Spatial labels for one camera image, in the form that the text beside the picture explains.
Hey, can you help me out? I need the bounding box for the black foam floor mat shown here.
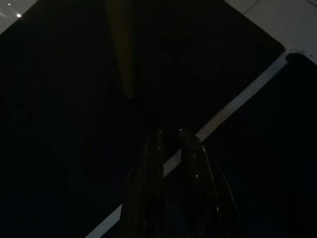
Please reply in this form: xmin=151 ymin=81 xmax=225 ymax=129
xmin=99 ymin=53 xmax=317 ymax=238
xmin=0 ymin=0 xmax=285 ymax=238

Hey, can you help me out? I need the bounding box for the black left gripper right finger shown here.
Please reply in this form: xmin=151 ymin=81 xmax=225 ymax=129
xmin=173 ymin=128 xmax=231 ymax=238

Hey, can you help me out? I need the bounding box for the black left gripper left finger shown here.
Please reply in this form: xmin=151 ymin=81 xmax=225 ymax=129
xmin=118 ymin=129 xmax=166 ymax=238

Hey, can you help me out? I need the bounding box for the light wooden table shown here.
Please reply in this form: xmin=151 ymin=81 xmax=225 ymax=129
xmin=104 ymin=0 xmax=136 ymax=100

